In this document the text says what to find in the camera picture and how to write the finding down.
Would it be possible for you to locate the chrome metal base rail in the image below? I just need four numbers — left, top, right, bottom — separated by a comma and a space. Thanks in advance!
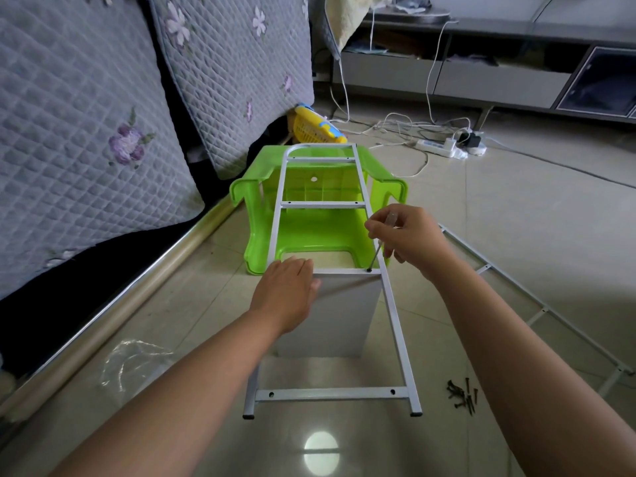
0, 193, 242, 425

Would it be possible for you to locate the pile of pale cloth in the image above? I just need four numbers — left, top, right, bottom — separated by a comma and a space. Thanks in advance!
323, 0, 389, 52

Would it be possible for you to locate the grey textured furniture cover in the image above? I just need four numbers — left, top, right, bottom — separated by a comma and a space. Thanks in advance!
0, 0, 319, 306

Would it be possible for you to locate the long white power strip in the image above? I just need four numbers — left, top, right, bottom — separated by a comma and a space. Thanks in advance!
414, 136, 468, 161

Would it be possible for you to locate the person's right forearm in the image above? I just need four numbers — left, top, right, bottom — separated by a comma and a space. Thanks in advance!
427, 251, 636, 477

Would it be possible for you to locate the white power strip with plugs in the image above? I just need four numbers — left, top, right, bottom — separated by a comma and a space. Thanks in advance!
459, 128, 489, 158

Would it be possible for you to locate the tangle of white cables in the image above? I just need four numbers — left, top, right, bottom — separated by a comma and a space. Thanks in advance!
328, 9, 488, 181

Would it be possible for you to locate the long dark cable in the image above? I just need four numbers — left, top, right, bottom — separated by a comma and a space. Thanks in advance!
487, 138, 636, 191

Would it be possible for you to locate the person's left hand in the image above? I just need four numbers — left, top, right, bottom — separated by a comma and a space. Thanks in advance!
248, 256, 322, 336

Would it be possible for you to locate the grey marble TV cabinet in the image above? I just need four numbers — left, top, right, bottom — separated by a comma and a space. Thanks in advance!
328, 0, 636, 121

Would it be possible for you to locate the yellow plastic basket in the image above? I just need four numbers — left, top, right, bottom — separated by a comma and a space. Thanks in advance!
287, 103, 350, 146

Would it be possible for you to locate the green plastic stool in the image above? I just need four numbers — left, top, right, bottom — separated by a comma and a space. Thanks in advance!
229, 144, 409, 276

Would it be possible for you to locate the clear plastic screw bag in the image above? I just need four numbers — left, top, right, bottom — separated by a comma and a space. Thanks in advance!
97, 337, 176, 396

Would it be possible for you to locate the person's left forearm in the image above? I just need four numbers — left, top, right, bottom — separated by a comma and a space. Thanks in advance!
50, 311, 284, 477

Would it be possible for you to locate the white wooden board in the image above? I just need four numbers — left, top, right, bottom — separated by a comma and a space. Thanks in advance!
272, 253, 385, 360

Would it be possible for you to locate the person's right hand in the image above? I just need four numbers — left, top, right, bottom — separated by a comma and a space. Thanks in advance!
364, 202, 455, 278

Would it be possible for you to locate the white metal frame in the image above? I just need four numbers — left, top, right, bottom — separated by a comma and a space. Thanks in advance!
437, 225, 636, 396
242, 144, 425, 421

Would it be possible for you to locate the pile of black screws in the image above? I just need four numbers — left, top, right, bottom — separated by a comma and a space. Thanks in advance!
444, 376, 482, 416

